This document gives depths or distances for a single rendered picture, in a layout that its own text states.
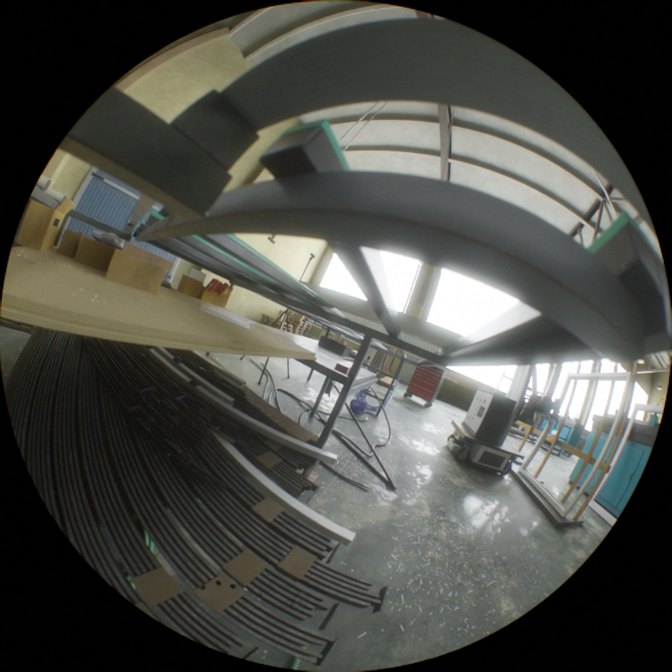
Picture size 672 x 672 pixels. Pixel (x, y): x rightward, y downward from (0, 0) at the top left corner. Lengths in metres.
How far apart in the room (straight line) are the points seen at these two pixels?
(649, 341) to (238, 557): 0.53
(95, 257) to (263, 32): 9.08
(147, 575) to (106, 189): 6.47
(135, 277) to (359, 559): 1.24
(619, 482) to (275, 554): 3.93
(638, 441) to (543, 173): 7.79
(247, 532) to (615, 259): 0.56
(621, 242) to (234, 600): 0.53
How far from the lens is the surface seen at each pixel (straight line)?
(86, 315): 0.35
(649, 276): 0.15
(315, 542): 0.50
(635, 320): 0.16
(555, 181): 9.25
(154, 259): 0.79
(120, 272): 0.73
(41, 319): 0.36
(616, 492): 3.99
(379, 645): 0.86
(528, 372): 2.66
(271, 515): 0.51
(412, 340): 1.22
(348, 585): 0.48
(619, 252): 0.15
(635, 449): 3.97
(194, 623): 0.42
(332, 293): 0.93
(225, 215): 0.17
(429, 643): 0.97
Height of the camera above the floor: 0.74
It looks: level
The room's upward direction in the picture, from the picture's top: 23 degrees clockwise
